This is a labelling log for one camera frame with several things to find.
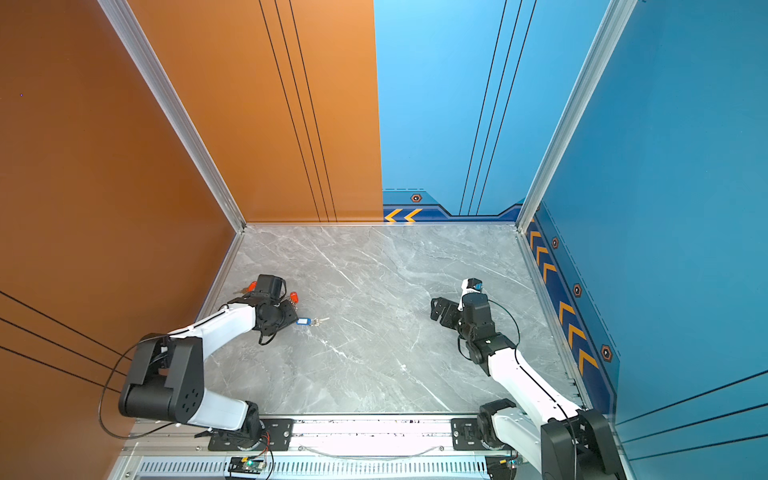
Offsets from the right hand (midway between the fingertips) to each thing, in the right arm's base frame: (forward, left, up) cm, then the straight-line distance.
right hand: (441, 305), depth 86 cm
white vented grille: (-38, +31, -10) cm, 50 cm away
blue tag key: (0, +40, -9) cm, 41 cm away
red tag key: (+13, +63, -9) cm, 65 cm away
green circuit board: (-37, +49, -10) cm, 62 cm away
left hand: (+1, +47, -7) cm, 47 cm away
